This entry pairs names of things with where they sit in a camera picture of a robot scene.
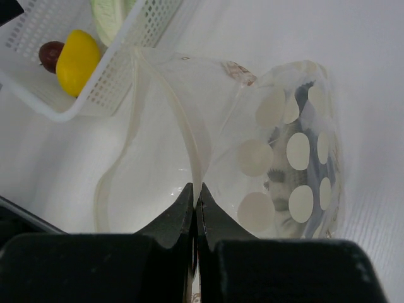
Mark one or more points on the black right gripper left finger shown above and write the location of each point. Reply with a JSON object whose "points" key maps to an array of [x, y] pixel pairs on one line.
{"points": [[154, 264]]}

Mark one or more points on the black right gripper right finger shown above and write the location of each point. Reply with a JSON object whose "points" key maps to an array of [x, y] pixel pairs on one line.
{"points": [[235, 266]]}

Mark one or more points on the clear dotted zip bag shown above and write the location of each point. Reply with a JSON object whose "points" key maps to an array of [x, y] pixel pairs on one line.
{"points": [[204, 121]]}

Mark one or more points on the fake yellow lemon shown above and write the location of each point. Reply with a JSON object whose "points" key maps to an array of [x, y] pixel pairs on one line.
{"points": [[78, 60]]}

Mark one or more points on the fake red apple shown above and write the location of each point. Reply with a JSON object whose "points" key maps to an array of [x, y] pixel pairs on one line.
{"points": [[49, 54]]}

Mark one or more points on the fake green lettuce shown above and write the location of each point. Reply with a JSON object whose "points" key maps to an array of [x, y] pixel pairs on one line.
{"points": [[108, 16]]}

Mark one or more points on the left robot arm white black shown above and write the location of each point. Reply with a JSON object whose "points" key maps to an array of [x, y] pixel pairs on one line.
{"points": [[15, 220]]}

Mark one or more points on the white perforated plastic basket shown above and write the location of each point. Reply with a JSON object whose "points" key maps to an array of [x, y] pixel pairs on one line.
{"points": [[45, 21]]}

